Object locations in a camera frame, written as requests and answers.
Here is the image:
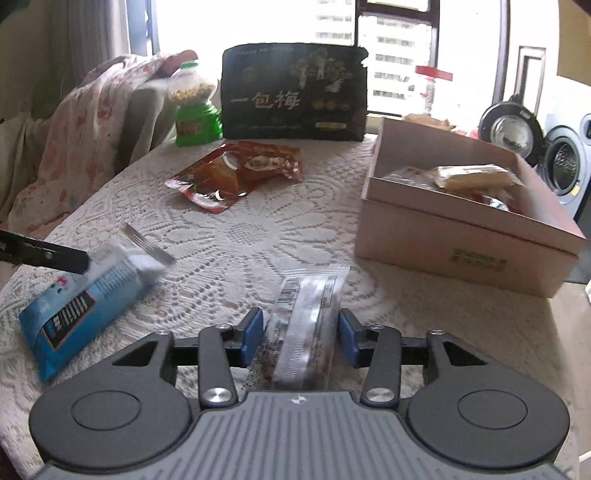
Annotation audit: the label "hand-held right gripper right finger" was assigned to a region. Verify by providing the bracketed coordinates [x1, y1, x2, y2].
[338, 308, 491, 409]

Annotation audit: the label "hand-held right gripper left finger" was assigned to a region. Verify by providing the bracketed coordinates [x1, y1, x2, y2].
[111, 307, 265, 409]

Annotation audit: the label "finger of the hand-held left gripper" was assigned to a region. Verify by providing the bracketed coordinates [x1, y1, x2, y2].
[0, 229, 89, 274]

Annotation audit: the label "clear brown snack packet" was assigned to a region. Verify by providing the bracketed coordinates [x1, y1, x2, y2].
[249, 264, 352, 392]

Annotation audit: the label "blue snack packet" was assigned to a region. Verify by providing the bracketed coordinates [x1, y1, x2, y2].
[19, 224, 176, 384]

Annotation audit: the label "pink cardboard box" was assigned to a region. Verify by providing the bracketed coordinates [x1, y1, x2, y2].
[355, 117, 587, 298]

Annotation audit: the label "silver peanut snack packet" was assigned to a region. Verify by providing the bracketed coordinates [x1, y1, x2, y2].
[478, 194, 525, 214]

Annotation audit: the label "snack packets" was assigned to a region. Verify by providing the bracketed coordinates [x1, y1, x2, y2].
[436, 165, 522, 195]

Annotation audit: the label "floral blanket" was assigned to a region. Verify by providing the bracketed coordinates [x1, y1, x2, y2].
[7, 52, 195, 236]

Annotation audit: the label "red snack packet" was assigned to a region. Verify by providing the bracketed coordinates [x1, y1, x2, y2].
[165, 144, 247, 213]
[226, 141, 303, 183]

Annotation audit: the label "grey armchair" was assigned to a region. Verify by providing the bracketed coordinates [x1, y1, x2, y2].
[122, 78, 178, 162]

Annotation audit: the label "green candy dispenser jar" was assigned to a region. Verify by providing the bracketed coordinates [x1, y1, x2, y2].
[167, 61, 223, 147]

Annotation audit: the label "curtain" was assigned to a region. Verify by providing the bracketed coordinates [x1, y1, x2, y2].
[48, 0, 160, 88]

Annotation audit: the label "large black snack bag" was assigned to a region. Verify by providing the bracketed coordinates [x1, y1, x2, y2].
[221, 43, 369, 141]

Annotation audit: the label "clear jar red lid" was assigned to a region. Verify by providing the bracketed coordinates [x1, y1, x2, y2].
[414, 65, 451, 116]

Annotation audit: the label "grey washing machine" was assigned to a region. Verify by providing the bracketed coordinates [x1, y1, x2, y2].
[536, 76, 591, 220]

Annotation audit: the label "grey framed panel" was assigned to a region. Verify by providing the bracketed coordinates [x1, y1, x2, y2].
[512, 46, 546, 114]

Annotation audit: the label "dark window frame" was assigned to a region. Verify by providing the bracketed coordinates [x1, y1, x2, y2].
[355, 0, 439, 47]

